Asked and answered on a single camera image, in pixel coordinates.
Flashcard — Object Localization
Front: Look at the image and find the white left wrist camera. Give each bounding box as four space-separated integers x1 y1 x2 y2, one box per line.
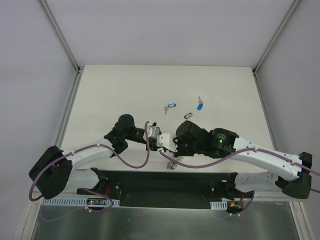
146 121 162 140

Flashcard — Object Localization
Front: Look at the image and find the controller board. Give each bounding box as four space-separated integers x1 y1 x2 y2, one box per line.
42 196 120 208
209 199 243 211

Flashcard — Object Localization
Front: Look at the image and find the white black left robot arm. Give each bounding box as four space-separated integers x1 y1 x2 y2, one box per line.
28 114 162 202

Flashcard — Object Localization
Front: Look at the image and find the silver key dark-blue tag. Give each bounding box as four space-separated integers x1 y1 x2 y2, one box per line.
197 96 204 111

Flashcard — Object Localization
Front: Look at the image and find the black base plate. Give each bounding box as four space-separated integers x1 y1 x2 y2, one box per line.
89 168 253 209

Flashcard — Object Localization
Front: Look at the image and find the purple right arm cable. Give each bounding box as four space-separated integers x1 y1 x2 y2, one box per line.
159 147 320 221

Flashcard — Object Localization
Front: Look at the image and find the aluminium frame post left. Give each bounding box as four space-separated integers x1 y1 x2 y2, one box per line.
36 0 82 74

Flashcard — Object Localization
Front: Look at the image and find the left controller board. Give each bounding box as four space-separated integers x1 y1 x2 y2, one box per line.
42 196 120 208

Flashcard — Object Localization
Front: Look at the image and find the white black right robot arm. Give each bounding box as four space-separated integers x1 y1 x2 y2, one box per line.
173 120 313 200

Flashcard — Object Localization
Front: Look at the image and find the metal key organizer ring disc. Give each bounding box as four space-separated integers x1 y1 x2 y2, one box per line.
167 155 184 170

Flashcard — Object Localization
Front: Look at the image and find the silver key black tag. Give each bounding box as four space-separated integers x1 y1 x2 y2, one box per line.
184 112 194 120

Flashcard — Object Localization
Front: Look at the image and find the right controller board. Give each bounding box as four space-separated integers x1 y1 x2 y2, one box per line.
209 199 243 211

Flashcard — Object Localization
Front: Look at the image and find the silver key blue tag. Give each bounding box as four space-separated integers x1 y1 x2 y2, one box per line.
163 103 177 115

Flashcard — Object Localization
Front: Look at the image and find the aluminium frame post right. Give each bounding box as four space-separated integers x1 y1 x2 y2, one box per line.
252 0 303 76

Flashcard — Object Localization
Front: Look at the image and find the aluminium frame post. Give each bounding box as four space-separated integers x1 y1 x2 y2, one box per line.
252 0 303 76
36 0 82 74

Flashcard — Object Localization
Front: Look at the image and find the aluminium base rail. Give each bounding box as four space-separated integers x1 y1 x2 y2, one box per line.
31 174 301 202

